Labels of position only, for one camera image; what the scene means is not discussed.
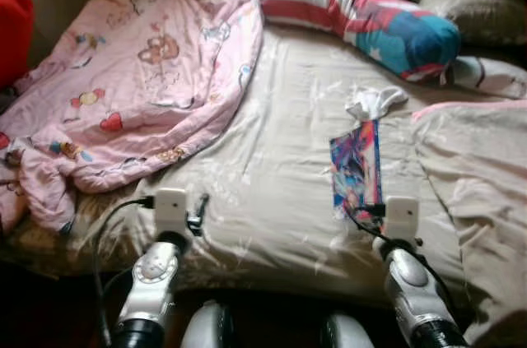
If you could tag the silver robot right leg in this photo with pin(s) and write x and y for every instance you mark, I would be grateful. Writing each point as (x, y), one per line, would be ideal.
(350, 333)

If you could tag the white sock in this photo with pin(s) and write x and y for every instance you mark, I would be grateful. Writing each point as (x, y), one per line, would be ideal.
(375, 103)

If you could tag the bed with beige sheet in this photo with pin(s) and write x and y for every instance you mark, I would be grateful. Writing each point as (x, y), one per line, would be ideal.
(272, 159)

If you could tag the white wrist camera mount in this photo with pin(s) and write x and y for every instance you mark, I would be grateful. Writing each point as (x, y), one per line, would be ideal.
(171, 210)
(402, 216)

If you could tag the pink cartoon print blanket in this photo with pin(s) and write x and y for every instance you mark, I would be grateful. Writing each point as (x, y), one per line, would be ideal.
(123, 76)

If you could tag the striped pink blue bolster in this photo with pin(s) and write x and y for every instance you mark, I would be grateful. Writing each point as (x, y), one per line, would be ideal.
(370, 27)

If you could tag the red folded cushion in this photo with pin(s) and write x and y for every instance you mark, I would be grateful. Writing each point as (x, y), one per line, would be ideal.
(15, 35)

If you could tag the large pale pink pillow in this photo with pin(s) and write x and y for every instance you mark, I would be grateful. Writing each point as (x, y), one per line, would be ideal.
(478, 200)

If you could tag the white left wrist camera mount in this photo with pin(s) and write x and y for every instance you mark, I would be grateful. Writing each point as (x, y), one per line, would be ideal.
(171, 210)

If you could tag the colourful comic book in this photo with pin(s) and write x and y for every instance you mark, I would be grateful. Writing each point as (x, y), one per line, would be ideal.
(356, 167)

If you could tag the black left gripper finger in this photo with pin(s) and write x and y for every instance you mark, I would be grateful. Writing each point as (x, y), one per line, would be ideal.
(203, 204)

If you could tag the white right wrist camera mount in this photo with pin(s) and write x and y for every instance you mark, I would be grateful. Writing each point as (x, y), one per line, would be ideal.
(402, 216)

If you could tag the small white pouch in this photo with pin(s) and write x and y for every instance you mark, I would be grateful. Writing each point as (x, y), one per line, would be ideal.
(494, 75)

